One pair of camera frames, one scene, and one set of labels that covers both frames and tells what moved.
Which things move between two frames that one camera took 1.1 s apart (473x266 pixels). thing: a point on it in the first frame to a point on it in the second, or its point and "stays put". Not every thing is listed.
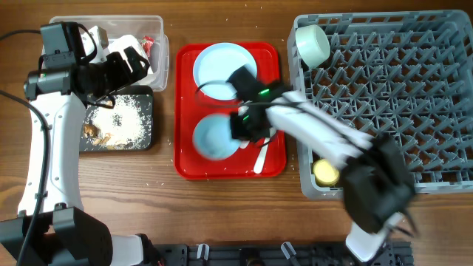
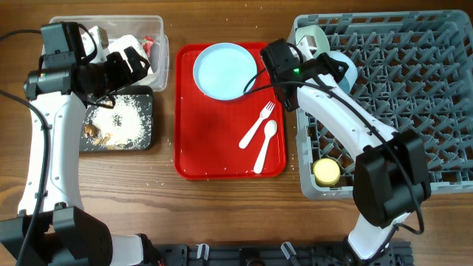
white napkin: [120, 43] stays put
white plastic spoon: [264, 148] stays put
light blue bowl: [213, 138] to [349, 80]
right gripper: [241, 125] to [336, 67]
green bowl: [313, 44] stays put
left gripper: [124, 77] stays put
